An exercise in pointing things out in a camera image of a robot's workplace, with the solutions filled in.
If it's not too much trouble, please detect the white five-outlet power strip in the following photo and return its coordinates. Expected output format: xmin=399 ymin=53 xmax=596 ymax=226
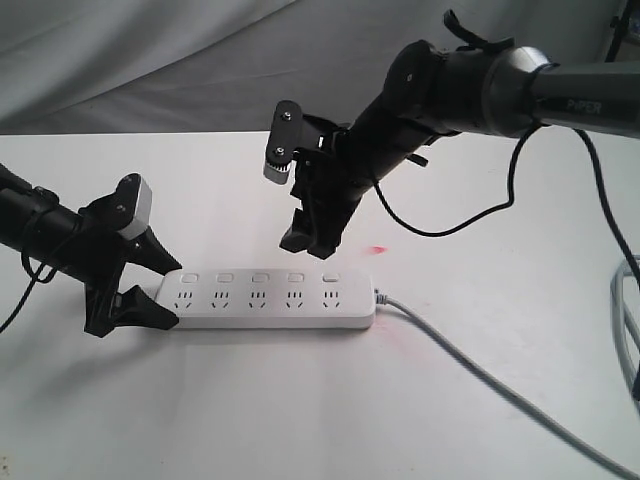
xmin=155 ymin=268 xmax=376 ymax=330

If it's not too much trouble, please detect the black tripod stand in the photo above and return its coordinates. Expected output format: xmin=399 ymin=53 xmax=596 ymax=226
xmin=601 ymin=0 xmax=633 ymax=62

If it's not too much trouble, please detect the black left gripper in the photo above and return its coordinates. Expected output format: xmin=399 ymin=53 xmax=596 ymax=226
xmin=44 ymin=193 xmax=181 ymax=336

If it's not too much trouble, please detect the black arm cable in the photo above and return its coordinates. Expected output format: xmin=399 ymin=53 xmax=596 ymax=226
xmin=374 ymin=9 xmax=640 ymax=401
xmin=0 ymin=219 xmax=76 ymax=335

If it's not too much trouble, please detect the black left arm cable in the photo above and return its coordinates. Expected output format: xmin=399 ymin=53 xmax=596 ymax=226
xmin=0 ymin=219 xmax=76 ymax=335

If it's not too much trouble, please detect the grey power cable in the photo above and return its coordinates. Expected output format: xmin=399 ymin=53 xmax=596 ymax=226
xmin=372 ymin=257 xmax=640 ymax=480

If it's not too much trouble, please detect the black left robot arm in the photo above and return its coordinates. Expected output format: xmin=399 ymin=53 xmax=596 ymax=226
xmin=1 ymin=168 xmax=182 ymax=338

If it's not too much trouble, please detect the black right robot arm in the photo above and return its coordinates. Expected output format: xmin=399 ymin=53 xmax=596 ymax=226
xmin=264 ymin=40 xmax=639 ymax=259

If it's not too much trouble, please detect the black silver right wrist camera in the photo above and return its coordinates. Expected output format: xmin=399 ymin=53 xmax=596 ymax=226
xmin=263 ymin=100 xmax=303 ymax=185

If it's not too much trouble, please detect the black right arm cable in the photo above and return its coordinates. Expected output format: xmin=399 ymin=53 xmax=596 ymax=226
xmin=374 ymin=9 xmax=640 ymax=401

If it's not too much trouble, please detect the grey backdrop cloth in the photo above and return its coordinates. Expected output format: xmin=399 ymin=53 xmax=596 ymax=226
xmin=1 ymin=1 xmax=623 ymax=135

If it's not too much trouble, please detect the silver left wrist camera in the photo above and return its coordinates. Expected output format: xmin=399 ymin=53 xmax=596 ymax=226
xmin=114 ymin=173 xmax=152 ymax=240

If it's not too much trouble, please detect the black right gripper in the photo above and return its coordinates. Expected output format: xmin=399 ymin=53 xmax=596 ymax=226
xmin=278 ymin=99 xmax=431 ymax=260

